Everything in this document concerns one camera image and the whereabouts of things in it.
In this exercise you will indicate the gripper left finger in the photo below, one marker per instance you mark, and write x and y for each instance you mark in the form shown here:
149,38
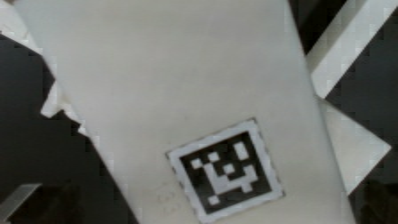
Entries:
43,204

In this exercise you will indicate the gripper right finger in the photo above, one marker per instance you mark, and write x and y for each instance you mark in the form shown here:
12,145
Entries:
378,209

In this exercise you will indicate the white cabinet body box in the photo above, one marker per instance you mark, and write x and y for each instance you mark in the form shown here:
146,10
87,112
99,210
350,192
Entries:
359,147

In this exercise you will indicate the white cabinet top box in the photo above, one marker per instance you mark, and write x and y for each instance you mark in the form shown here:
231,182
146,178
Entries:
183,78

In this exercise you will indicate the white U-shaped fence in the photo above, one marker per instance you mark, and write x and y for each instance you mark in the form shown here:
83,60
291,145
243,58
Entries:
338,47

